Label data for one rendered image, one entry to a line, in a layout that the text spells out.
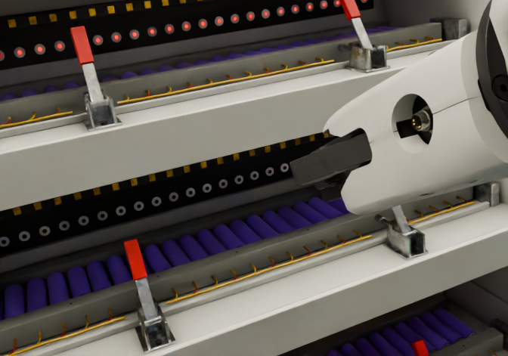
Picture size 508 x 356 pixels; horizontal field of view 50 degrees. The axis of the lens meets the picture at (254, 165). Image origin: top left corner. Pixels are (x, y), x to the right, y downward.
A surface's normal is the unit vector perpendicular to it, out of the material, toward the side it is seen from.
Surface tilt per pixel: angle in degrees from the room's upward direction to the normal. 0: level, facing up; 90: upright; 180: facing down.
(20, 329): 106
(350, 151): 85
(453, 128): 86
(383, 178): 97
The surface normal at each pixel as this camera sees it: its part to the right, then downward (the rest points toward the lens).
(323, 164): -0.68, 0.11
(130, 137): 0.39, 0.26
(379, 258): -0.12, -0.94
